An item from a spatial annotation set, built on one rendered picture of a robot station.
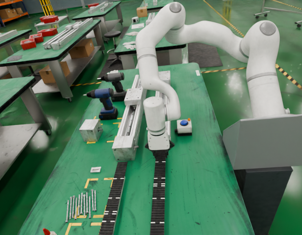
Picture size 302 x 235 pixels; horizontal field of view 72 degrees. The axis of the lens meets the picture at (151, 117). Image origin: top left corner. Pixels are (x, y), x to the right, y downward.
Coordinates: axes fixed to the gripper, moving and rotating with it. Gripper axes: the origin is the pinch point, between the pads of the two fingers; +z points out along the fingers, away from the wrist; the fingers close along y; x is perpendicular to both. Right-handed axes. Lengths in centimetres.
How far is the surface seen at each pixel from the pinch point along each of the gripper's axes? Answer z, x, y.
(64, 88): 55, 201, -161
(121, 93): -3, 61, -31
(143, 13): -4, 396, -49
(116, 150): -4.4, -1.0, -21.9
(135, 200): 3.2, -24.2, -10.5
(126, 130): -1.4, 18.9, -20.5
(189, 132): 0.4, 15.9, 15.9
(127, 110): -5.4, 33.7, -21.6
